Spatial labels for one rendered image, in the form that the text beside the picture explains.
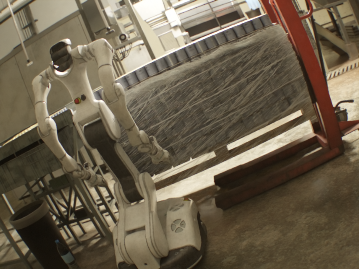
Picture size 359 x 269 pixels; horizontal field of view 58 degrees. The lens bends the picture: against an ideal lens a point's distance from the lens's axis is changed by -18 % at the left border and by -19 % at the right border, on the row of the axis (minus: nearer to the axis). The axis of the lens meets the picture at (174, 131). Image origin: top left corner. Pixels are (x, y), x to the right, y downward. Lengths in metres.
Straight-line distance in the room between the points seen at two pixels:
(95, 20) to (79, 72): 2.96
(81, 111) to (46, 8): 9.74
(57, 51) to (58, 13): 9.44
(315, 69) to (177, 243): 1.53
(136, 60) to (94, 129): 3.39
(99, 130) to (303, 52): 1.49
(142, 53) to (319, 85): 3.28
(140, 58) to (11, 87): 2.13
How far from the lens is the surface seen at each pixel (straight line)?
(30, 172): 2.85
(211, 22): 6.86
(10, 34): 12.33
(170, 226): 2.26
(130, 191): 2.28
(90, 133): 2.14
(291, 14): 2.65
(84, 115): 2.12
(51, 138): 2.08
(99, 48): 2.01
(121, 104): 1.89
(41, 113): 2.10
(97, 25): 4.99
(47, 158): 2.74
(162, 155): 2.21
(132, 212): 2.25
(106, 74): 1.91
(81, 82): 2.10
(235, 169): 3.25
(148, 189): 2.25
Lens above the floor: 1.23
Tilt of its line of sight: 12 degrees down
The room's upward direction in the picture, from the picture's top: 24 degrees counter-clockwise
